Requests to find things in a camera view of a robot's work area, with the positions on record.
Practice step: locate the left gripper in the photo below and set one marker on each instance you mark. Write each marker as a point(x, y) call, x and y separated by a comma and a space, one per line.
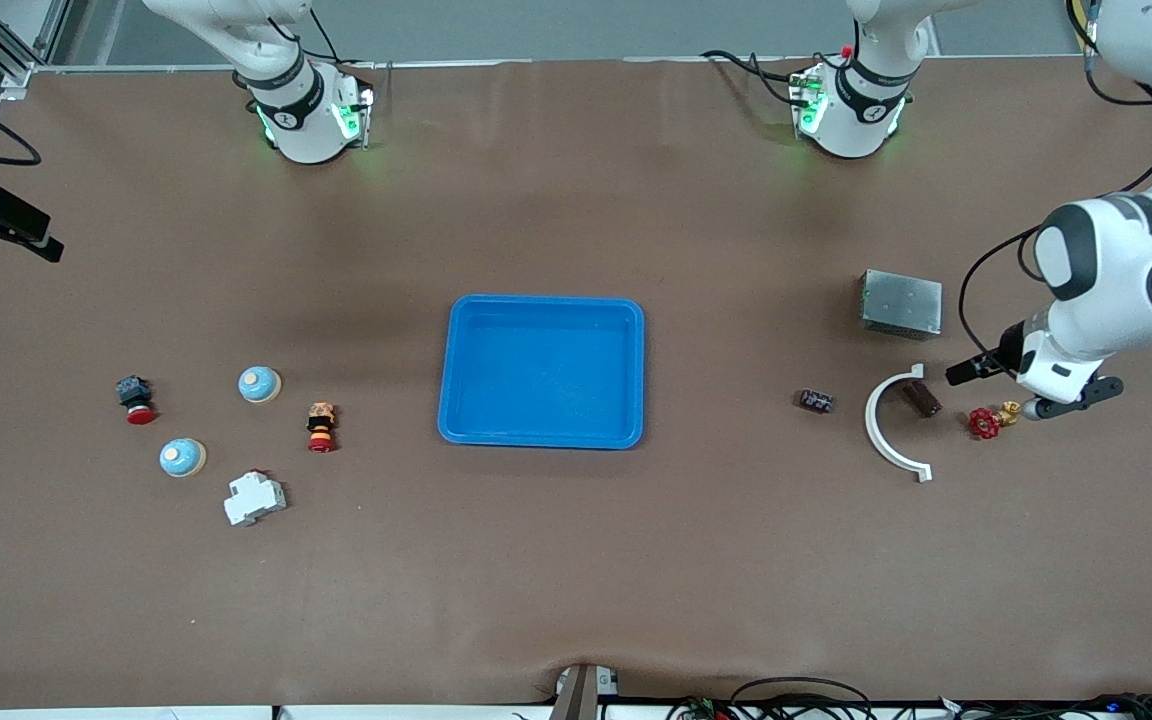
point(1008, 349)

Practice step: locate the large brown electrolytic capacitor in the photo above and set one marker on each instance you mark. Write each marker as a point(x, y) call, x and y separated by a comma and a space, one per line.
point(922, 398)

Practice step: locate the blue call bell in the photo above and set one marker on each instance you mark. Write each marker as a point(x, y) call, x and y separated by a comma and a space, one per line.
point(259, 385)
point(181, 458)

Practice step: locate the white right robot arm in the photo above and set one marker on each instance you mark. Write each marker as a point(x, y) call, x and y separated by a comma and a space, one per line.
point(301, 130)

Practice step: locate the blue plastic tray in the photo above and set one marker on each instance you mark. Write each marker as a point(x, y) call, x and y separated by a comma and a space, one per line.
point(536, 370)

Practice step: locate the grey metal power supply box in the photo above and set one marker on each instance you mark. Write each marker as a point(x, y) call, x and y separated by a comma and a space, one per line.
point(901, 305)

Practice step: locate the red emergency stop button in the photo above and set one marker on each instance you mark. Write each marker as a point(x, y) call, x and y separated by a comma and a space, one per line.
point(139, 400)

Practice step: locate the white circuit breaker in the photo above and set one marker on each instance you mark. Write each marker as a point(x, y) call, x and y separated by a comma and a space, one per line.
point(254, 498)

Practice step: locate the white curved plastic bracket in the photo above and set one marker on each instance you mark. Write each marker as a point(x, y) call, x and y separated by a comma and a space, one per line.
point(872, 425)

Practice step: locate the aluminium frame profile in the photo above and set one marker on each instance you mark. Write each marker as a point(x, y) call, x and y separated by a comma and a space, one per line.
point(16, 75)

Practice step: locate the orange black push button switch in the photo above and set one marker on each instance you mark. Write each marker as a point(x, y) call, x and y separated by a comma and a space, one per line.
point(321, 427)

